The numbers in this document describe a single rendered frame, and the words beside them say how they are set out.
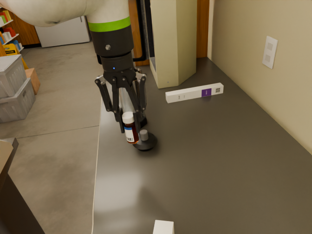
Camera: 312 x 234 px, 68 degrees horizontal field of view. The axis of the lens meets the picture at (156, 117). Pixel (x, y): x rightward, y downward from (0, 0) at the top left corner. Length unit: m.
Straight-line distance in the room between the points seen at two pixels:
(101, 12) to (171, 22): 0.67
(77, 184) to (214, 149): 1.51
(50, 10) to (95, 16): 0.11
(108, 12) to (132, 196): 0.49
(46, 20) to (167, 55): 0.80
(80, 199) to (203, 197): 1.44
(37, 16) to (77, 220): 1.63
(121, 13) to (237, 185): 0.55
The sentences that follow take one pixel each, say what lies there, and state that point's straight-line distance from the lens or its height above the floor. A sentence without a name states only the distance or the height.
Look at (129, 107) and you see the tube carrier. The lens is 0.89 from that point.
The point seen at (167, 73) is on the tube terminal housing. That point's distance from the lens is 1.22.
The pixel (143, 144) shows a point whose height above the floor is 0.98.
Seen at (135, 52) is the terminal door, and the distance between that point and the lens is 1.49.
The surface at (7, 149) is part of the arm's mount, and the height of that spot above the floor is 0.97.
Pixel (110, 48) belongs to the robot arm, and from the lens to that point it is 0.53.
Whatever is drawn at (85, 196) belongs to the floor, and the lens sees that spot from 2.03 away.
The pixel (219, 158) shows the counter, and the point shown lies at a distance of 0.81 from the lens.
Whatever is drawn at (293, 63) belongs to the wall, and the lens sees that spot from 0.97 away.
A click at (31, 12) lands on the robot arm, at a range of 0.45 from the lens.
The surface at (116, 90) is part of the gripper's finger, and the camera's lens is 0.61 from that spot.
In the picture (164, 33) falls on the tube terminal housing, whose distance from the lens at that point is 1.15.
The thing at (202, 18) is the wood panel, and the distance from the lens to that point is 1.59.
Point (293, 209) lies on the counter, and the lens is 0.73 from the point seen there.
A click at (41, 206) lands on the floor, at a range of 2.12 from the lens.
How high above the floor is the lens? 1.50
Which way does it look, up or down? 33 degrees down
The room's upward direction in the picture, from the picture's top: 6 degrees counter-clockwise
